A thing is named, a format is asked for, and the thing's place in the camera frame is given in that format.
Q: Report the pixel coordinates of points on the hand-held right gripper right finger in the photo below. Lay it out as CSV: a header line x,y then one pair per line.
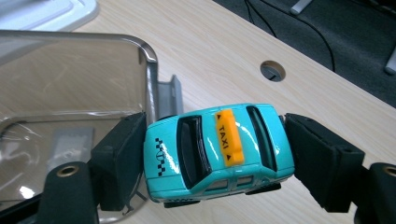
x,y
323,161

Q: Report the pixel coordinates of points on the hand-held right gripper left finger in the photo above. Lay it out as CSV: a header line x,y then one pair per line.
x,y
120,161

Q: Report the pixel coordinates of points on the clear plastic box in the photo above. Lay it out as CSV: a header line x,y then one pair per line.
x,y
77,77

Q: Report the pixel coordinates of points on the teal toy taxi car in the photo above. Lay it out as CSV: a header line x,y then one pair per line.
x,y
218,174

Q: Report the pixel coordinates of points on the grey paper label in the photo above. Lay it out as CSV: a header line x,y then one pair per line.
x,y
70,146

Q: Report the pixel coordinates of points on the grey metal stand leg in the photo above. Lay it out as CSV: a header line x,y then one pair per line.
x,y
391,62
300,6

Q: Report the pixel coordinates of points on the white plastic lid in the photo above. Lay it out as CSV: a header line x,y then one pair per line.
x,y
46,15

